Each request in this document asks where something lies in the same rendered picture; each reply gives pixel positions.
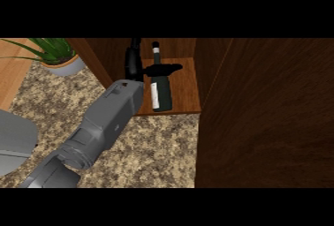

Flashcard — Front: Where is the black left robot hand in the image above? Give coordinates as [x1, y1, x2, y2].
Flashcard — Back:
[124, 37, 183, 82]

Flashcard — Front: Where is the dark green wine bottle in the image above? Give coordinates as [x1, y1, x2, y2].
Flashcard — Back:
[149, 41, 175, 113]

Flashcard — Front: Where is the brown wooden cabinet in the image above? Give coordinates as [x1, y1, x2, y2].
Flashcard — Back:
[64, 37, 204, 117]

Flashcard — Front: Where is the dark brown cabinet door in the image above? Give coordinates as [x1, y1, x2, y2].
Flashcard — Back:
[194, 37, 334, 189]

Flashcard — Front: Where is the green potted plant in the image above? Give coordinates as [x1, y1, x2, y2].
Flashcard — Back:
[0, 37, 87, 78]

